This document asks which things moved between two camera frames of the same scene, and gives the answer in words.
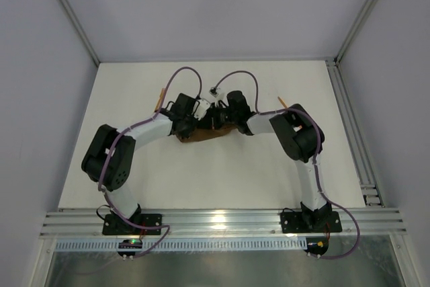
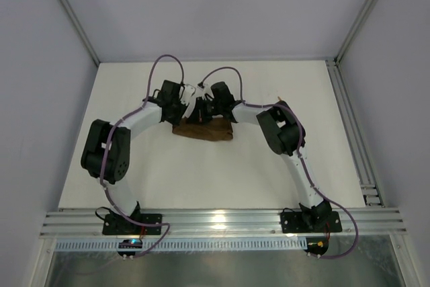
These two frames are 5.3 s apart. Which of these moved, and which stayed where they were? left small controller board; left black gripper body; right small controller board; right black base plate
Moved: left black gripper body
Stayed: right small controller board; right black base plate; left small controller board
